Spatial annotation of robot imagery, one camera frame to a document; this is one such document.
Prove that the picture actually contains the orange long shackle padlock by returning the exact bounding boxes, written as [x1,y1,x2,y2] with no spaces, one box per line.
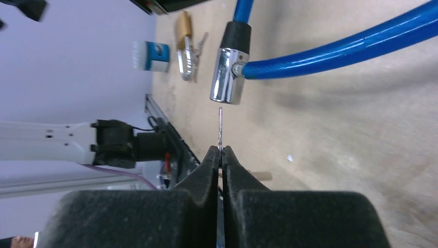
[174,10,194,81]

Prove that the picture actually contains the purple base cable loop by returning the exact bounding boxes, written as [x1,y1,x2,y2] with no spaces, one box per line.
[82,163,158,191]

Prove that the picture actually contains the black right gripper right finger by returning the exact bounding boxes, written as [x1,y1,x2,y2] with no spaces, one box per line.
[222,147,390,247]

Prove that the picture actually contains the round blue patterned tin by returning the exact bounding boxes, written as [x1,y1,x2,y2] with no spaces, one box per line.
[132,41,170,72]

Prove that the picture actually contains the blue cable lock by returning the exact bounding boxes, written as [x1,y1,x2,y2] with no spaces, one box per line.
[210,1,437,105]

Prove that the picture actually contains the small keys of cable lock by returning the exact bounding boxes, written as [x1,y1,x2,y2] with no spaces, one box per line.
[218,107,223,152]

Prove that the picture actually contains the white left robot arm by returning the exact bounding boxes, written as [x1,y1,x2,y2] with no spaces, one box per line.
[1,120,169,169]

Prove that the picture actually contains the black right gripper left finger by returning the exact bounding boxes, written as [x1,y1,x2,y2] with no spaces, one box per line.
[37,146,219,247]

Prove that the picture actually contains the small keys of orange padlock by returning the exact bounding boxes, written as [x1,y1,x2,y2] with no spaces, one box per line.
[193,32,209,83]

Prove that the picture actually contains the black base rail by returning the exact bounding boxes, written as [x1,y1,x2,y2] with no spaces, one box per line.
[145,94,200,189]

